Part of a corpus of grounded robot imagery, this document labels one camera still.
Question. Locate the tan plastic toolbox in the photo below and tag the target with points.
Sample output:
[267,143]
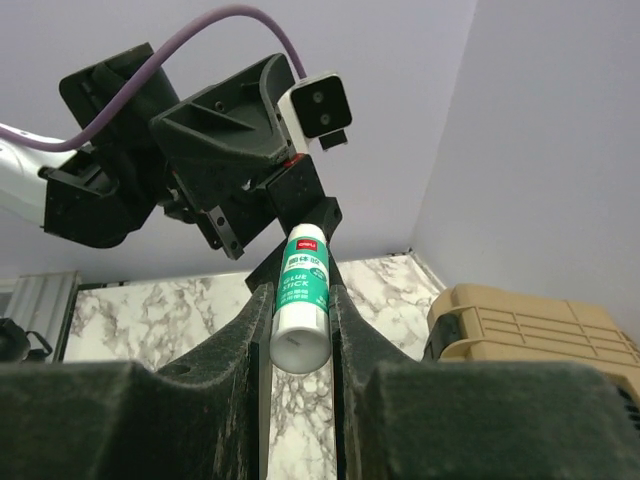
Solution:
[470,322]

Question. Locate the green white glue stick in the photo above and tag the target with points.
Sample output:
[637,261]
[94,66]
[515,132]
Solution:
[300,339]

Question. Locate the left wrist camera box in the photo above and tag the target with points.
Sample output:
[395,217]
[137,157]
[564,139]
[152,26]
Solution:
[316,108]

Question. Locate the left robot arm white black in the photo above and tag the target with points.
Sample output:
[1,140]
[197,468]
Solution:
[99,192]

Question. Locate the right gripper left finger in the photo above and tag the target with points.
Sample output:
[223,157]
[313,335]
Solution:
[204,415]

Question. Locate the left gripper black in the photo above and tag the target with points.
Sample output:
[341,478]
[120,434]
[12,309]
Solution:
[218,138]

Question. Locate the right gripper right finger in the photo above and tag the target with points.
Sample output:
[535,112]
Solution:
[398,418]

